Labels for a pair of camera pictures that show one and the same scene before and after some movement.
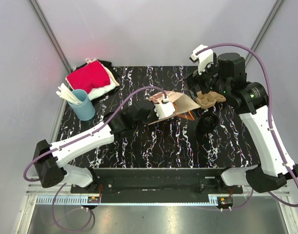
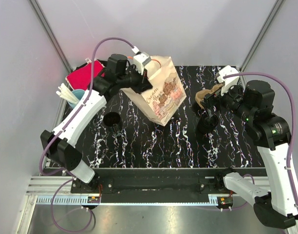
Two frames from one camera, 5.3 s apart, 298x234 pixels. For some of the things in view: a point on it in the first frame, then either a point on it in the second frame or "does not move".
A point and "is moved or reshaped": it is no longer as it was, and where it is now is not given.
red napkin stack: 94,77 does not move
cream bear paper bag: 181,103 is moved or reshaped
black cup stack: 208,122 does not move
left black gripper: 156,118 → 143,83
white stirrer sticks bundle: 66,94 does not move
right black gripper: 194,78 → 211,99
